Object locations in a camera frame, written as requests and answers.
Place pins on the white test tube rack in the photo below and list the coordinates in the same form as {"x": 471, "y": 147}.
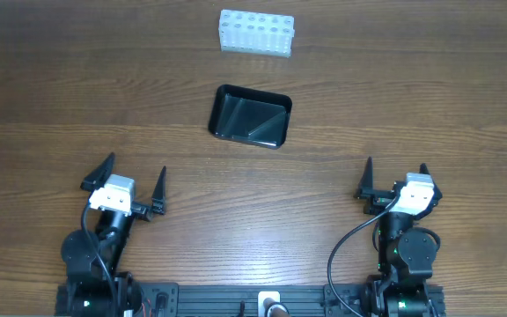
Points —
{"x": 255, "y": 33}

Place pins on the clear test tube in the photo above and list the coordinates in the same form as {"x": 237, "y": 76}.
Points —
{"x": 235, "y": 113}
{"x": 267, "y": 123}

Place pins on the black tray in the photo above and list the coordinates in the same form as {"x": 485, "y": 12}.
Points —
{"x": 218, "y": 120}

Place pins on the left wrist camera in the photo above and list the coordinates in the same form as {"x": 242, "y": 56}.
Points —
{"x": 112, "y": 194}

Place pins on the mounting rail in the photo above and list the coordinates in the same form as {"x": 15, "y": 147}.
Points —
{"x": 218, "y": 301}

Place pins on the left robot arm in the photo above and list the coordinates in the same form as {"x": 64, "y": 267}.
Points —
{"x": 77, "y": 253}

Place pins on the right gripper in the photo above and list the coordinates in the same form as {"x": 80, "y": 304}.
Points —
{"x": 383, "y": 202}

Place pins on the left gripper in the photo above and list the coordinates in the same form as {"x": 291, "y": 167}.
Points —
{"x": 142, "y": 211}

